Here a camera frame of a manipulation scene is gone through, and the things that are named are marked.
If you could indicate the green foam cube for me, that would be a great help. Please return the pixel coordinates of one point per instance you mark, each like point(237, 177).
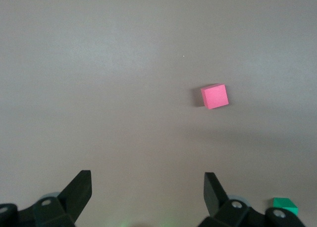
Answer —
point(284, 204)

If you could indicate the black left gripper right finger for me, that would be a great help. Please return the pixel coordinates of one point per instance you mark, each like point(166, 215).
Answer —
point(223, 212)

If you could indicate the pink foam cube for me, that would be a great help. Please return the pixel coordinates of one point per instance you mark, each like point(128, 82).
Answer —
point(215, 96)

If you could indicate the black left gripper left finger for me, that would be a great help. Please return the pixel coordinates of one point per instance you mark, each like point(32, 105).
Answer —
point(62, 207)

